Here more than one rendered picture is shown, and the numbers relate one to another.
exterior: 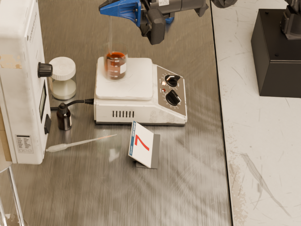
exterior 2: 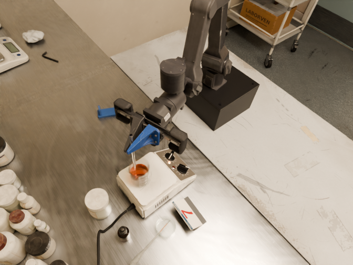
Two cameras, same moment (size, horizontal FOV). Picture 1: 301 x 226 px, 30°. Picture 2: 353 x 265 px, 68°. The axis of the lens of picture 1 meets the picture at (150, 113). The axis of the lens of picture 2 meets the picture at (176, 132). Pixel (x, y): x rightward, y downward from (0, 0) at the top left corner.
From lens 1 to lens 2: 0.64 m
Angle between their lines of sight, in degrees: 26
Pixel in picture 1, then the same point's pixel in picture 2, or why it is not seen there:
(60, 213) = not seen: outside the picture
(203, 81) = not seen: hidden behind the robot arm
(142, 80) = (161, 171)
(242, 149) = (235, 171)
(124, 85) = (153, 184)
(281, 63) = (225, 108)
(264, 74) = (215, 118)
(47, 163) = not seen: outside the picture
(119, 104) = (158, 199)
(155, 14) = (178, 133)
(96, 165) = (170, 250)
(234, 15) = (156, 87)
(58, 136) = (128, 248)
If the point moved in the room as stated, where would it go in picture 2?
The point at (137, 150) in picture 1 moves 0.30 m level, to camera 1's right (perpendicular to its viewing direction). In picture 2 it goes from (190, 221) to (266, 166)
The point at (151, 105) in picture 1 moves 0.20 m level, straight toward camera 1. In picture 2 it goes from (177, 184) to (226, 248)
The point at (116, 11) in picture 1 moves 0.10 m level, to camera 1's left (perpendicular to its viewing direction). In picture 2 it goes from (139, 145) to (95, 168)
